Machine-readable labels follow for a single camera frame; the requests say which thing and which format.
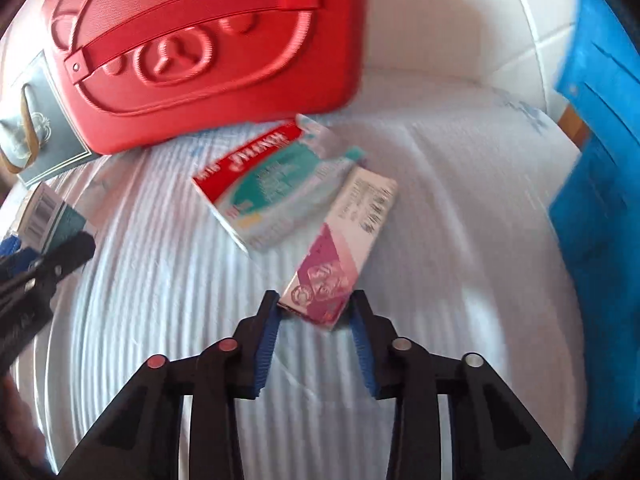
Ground dark gift box rope handles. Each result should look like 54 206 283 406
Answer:
0 50 93 188

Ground red bear suitcase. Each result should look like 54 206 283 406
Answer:
42 0 368 156

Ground pink white carton box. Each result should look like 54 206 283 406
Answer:
277 166 398 332

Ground teal white carton box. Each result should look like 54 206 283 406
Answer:
15 182 98 253

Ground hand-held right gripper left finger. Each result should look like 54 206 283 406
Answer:
60 290 281 480

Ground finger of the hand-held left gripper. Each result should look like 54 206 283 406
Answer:
20 232 97 286
0 237 38 281

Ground red green toothpaste box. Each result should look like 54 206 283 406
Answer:
192 115 368 253

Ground blue plastic storage crate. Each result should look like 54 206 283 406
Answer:
549 0 640 480

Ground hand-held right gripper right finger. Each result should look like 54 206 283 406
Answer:
350 290 576 480

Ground white padded headboard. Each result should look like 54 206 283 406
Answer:
360 0 586 91

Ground wooden headboard frame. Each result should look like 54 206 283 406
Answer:
557 105 593 151

